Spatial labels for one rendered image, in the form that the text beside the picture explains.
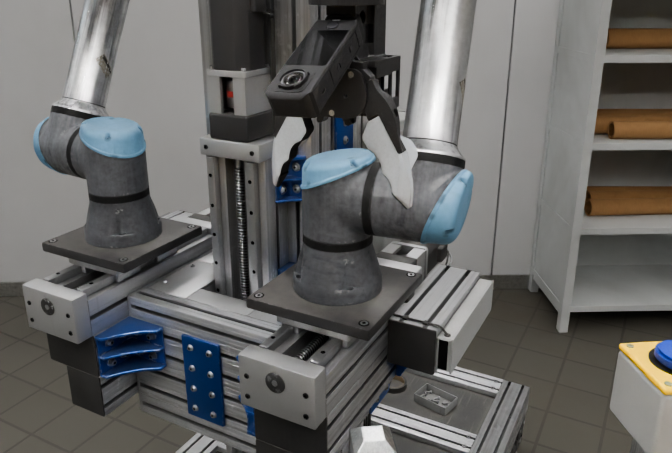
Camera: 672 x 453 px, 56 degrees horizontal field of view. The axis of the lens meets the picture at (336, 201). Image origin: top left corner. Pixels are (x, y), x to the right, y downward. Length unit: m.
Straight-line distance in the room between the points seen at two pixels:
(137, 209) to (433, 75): 0.64
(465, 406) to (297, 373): 1.33
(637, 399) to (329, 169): 0.54
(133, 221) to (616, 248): 2.76
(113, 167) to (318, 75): 0.78
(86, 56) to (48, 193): 2.04
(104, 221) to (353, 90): 0.80
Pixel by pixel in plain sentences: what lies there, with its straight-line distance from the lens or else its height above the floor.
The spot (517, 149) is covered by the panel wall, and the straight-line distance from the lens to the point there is 3.23.
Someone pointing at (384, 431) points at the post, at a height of 1.17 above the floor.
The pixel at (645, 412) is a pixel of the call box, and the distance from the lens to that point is 0.61.
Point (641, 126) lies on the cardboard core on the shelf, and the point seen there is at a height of 0.96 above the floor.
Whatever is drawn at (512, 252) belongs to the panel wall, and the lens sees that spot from 3.41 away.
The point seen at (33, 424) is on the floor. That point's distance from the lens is 2.69.
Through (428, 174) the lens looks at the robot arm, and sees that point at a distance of 0.93.
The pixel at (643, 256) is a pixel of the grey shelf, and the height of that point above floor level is 0.18.
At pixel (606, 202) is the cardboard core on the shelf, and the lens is 3.13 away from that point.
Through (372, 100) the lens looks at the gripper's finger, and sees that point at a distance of 0.58.
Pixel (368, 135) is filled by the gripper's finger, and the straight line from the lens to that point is 0.59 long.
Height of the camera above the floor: 1.52
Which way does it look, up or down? 19 degrees down
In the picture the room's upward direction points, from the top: straight up
